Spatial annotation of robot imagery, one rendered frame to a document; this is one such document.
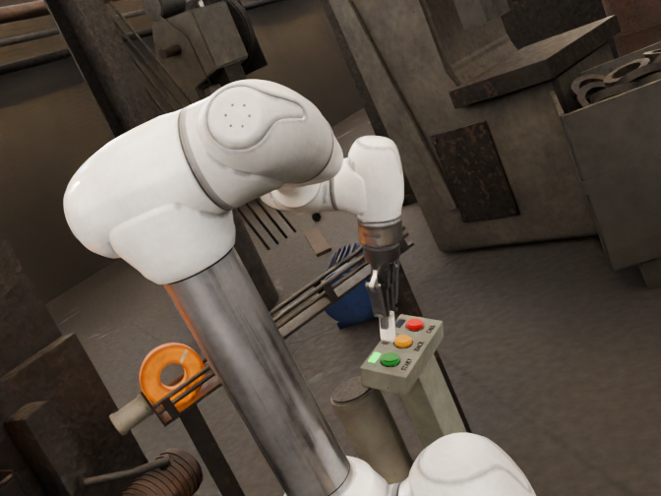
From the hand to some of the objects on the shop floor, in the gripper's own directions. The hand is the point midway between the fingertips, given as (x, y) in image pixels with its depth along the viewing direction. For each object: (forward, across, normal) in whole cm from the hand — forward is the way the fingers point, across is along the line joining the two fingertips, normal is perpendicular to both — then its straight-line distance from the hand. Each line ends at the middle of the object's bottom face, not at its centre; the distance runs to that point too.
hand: (387, 326), depth 146 cm
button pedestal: (+65, -7, +21) cm, 69 cm away
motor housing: (+86, +28, -35) cm, 97 cm away
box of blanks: (+47, -184, +72) cm, 204 cm away
